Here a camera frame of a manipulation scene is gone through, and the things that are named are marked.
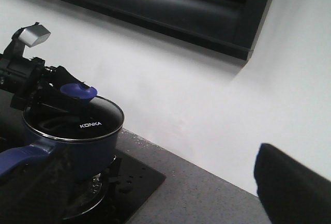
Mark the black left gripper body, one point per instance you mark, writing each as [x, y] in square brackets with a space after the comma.
[18, 74]

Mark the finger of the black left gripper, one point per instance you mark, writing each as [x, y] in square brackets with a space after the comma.
[58, 89]

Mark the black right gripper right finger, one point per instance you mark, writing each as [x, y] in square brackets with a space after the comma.
[289, 191]

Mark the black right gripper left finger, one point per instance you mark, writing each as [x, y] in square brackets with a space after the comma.
[38, 193]

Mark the dark blue cooking pot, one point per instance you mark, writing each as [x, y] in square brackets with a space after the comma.
[88, 158]

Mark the black glass gas stove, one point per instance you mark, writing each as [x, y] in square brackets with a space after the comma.
[133, 186]

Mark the black range hood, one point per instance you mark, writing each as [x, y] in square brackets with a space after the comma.
[231, 27]

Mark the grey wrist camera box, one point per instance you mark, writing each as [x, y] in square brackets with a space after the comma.
[34, 35]

